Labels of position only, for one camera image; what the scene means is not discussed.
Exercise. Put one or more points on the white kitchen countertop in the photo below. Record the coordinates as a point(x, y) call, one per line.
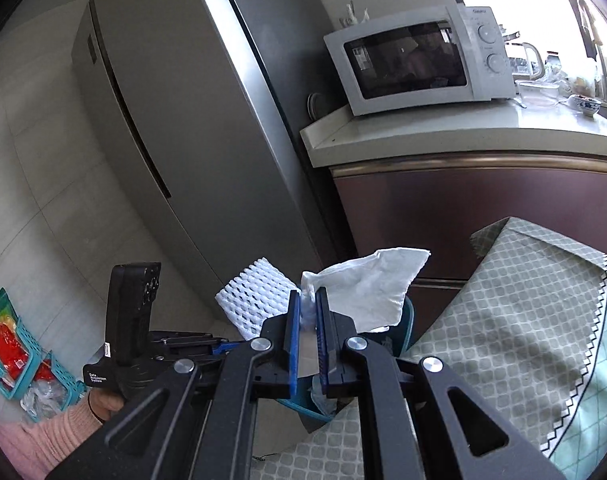
point(433, 135)

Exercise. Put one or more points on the green patterned tablecloth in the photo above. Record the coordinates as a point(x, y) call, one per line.
point(508, 320)

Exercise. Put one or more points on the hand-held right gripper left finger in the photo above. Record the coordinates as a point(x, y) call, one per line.
point(294, 350)

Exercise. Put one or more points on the grey refrigerator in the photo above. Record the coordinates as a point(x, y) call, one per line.
point(183, 110)

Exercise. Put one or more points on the clear glass container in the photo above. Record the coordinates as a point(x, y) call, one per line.
point(536, 94)

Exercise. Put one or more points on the person's left hand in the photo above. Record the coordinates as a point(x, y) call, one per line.
point(108, 405)

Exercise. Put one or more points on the brown base cabinets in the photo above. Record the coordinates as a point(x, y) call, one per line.
point(458, 200)

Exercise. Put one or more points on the white foam fruit net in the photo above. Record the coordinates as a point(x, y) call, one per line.
point(253, 300)

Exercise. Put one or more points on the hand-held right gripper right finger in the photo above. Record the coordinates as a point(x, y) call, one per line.
point(323, 350)

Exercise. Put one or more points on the blue patterned bowl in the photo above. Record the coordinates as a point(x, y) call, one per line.
point(585, 105)

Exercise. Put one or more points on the glass electric kettle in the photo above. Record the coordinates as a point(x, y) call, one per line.
point(526, 57)

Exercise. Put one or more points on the person's left forearm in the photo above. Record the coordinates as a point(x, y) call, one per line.
point(48, 445)

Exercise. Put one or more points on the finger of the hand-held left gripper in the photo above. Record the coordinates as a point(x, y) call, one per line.
point(228, 346)

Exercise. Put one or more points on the white microwave oven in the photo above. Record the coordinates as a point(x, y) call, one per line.
point(433, 104)

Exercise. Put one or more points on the clear plastic bag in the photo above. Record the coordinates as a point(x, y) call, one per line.
point(571, 72)

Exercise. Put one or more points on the round grey plate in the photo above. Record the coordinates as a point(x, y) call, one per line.
point(317, 106)

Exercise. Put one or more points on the white plastic item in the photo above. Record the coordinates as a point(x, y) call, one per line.
point(354, 15)

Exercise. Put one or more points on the teal plastic bin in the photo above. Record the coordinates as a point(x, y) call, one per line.
point(407, 320)

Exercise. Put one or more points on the red snack packets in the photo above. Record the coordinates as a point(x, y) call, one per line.
point(3, 340)

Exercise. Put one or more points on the clear plastic bags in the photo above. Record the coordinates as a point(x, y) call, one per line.
point(43, 397)

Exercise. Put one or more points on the teal plastic basket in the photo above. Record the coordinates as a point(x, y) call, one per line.
point(26, 355)
point(66, 385)

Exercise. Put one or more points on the white tissue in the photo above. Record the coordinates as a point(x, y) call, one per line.
point(363, 290)

